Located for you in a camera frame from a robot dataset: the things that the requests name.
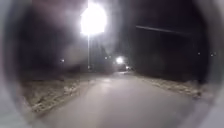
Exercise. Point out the street lamp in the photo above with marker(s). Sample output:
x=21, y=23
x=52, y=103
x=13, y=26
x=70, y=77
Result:
x=119, y=60
x=93, y=19

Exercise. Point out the grey asphalt path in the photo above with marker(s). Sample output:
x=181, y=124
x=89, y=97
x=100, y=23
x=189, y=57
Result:
x=116, y=103

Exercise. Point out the pale grass verge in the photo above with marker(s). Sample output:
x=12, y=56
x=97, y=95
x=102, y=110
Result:
x=53, y=93
x=173, y=86

